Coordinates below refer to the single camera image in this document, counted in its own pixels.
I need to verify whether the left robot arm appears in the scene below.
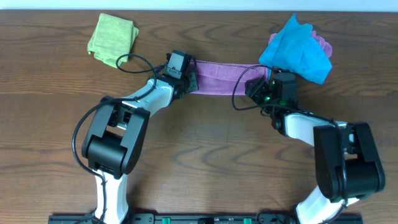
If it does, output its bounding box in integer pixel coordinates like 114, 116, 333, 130
81, 57, 198, 223

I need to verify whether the pink cloth under blue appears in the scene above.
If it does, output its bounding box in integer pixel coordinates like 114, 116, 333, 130
259, 27, 332, 63

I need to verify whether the purple microfibre cloth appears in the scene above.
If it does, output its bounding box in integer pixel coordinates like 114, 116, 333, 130
193, 60, 269, 96

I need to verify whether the blue microfibre cloth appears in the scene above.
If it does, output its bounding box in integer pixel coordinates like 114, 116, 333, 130
259, 14, 333, 85

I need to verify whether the left black cable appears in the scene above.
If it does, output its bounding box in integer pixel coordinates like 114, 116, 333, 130
72, 53, 170, 224

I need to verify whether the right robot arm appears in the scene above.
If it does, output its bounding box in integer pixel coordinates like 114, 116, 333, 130
245, 74, 386, 223

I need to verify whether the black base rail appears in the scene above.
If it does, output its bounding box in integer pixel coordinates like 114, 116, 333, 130
48, 213, 364, 224

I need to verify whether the black cable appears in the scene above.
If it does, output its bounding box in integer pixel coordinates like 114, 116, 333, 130
231, 63, 349, 224
72, 53, 170, 224

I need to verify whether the right black cable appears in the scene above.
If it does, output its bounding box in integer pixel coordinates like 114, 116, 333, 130
231, 63, 349, 224

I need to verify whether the folded green cloth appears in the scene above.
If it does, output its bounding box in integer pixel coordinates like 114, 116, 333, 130
87, 13, 139, 68

